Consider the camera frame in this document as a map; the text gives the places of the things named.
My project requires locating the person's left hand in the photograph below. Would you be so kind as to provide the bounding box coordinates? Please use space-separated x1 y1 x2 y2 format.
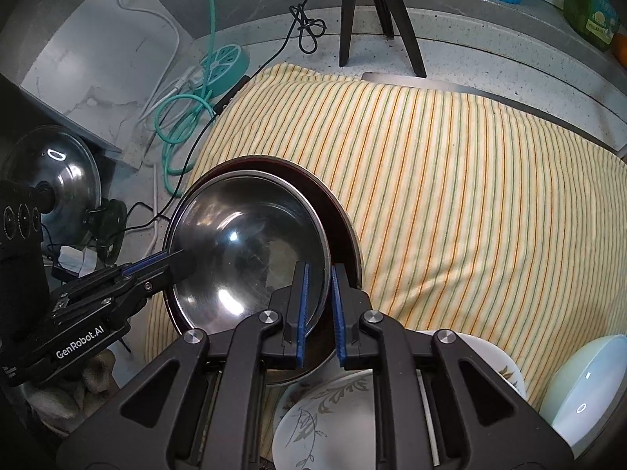
24 351 117 418

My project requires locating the teal round power strip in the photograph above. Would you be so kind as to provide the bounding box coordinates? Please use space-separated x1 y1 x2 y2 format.
198 45 250 103

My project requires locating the black cable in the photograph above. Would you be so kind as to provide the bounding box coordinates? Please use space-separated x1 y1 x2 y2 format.
125 0 327 232

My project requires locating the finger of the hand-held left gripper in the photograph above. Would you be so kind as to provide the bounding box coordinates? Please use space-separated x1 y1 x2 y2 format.
63 249 199 300
53 277 173 324

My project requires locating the white cable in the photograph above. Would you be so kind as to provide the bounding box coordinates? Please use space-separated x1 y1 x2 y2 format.
97 0 207 124

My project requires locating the white charger plug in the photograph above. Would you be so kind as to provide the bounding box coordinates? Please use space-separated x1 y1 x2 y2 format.
58 249 97 276

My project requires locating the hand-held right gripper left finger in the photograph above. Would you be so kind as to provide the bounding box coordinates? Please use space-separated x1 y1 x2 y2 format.
63 260 314 470

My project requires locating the small black stand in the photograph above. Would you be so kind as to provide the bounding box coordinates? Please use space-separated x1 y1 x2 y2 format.
89 199 128 261

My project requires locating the silver steel bowl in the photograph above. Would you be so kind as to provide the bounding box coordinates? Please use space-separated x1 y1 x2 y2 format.
164 170 330 340

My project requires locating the glass pot lid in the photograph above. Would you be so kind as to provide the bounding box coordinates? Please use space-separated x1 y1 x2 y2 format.
7 126 103 237

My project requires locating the green bottle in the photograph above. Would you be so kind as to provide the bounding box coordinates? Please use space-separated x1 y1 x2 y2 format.
563 0 624 52

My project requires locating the red steel bowl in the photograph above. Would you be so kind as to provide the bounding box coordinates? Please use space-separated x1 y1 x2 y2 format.
167 155 363 389

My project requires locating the white marble board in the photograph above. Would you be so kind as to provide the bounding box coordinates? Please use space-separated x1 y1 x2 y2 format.
0 0 216 154

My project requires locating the teal cable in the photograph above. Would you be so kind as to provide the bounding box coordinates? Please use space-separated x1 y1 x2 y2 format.
154 0 222 195

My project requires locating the yellow striped cloth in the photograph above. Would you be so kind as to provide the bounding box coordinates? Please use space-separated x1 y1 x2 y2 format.
144 63 627 457

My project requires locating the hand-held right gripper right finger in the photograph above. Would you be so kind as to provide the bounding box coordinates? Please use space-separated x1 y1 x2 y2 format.
330 264 574 470

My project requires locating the black tripod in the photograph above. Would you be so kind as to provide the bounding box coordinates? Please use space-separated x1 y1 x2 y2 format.
338 0 427 79

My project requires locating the pale green bowl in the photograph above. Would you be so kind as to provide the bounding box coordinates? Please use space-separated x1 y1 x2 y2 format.
539 334 627 461

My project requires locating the white plate gold leaf print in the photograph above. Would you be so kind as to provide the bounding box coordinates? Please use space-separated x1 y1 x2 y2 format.
272 331 528 470

